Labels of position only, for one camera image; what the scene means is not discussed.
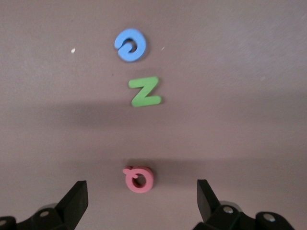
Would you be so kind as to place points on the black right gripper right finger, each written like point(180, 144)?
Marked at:
point(211, 213)

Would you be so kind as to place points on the blue foam letter G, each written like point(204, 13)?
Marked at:
point(142, 45)

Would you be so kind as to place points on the green foam letter N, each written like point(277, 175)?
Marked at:
point(145, 92)

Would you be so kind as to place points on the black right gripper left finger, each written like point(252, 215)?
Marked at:
point(69, 210)

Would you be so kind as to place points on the red foam letter Q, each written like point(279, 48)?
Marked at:
point(130, 183)

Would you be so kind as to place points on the brown table cover sheet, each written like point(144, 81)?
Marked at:
point(227, 95)

